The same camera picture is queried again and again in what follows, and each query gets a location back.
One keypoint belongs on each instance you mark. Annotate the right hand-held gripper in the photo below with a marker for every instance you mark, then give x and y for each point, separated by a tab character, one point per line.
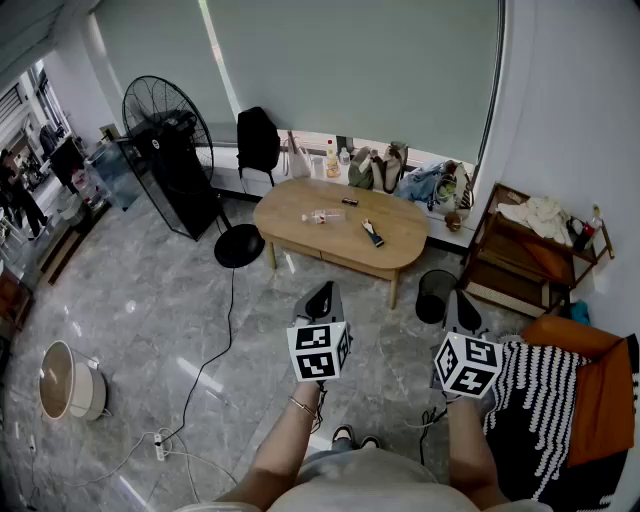
467	365

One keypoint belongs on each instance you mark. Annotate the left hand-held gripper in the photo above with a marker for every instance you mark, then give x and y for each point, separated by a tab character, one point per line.
317	352

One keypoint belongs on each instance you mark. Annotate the black mesh waste bin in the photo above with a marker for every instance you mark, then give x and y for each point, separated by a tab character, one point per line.
435	295

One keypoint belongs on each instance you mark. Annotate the clear plastic water bottle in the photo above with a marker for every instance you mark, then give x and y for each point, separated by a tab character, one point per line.
325	216

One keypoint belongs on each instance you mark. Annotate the person's left forearm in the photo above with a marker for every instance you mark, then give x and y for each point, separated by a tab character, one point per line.
280	450

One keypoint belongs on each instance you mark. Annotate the person's right forearm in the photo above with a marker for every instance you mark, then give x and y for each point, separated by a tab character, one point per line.
470	450

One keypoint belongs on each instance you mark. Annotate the wooden coffee table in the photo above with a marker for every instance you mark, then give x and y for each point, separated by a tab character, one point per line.
300	240

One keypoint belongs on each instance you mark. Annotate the wooden shelf rack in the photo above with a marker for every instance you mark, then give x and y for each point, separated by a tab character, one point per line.
505	260

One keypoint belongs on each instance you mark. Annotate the brown plush charm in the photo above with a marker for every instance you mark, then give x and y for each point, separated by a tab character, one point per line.
453	221

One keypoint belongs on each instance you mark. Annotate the teal bag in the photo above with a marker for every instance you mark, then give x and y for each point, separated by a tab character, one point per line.
581	312

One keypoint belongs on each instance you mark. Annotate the white crumpled cloth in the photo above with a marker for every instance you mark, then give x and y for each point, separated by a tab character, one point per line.
540	215

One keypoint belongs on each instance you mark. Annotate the person's left shoe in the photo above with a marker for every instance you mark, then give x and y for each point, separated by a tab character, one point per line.
343	436

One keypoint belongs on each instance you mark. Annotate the person's shoe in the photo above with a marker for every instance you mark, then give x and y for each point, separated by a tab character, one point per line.
370	442
343	436

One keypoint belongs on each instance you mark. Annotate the white cup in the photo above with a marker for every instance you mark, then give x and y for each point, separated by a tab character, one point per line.
318	167

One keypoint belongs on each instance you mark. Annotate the olive green bag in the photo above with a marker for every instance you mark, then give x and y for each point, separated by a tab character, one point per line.
360	172

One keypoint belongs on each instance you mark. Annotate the light blue clothing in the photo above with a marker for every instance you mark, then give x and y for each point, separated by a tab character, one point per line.
422	182

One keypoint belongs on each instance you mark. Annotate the orange juice bottle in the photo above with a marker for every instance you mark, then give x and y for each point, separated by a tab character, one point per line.
332	165

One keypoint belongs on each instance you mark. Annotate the person's blue jeans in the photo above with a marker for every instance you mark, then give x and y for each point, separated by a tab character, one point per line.
325	450

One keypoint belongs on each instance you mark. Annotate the person's right shoe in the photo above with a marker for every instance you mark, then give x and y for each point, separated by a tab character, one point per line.
370	442

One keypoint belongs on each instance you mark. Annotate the cola bottle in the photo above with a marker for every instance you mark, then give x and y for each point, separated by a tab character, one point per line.
585	232

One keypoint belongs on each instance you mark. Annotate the pale pink tote bag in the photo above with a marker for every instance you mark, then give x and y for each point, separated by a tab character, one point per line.
299	160

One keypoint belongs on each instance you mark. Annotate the small clear bottle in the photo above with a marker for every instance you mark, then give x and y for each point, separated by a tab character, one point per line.
344	157

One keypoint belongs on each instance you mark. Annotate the beige canvas tote bag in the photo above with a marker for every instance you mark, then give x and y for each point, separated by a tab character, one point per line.
390	170

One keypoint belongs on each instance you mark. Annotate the black cabinet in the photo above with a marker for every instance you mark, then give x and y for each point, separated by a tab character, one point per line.
185	210

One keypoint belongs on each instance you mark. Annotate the black backpack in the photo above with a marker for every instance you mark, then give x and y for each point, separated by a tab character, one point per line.
257	135

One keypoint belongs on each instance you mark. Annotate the person's grey shirt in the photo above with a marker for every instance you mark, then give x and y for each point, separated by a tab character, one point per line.
380	485

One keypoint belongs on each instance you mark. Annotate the white power strip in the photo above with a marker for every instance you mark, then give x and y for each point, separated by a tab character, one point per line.
159	446

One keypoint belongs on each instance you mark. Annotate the wide grey roller blind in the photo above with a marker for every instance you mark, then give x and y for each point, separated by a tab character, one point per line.
350	75

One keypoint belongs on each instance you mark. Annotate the clear glass tank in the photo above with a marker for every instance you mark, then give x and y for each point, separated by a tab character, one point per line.
115	175

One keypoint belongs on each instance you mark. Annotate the narrow grey roller blind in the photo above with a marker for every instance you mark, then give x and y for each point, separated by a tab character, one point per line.
165	50

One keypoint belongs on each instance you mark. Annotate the black pedestal fan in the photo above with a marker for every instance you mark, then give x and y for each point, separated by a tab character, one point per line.
165	130

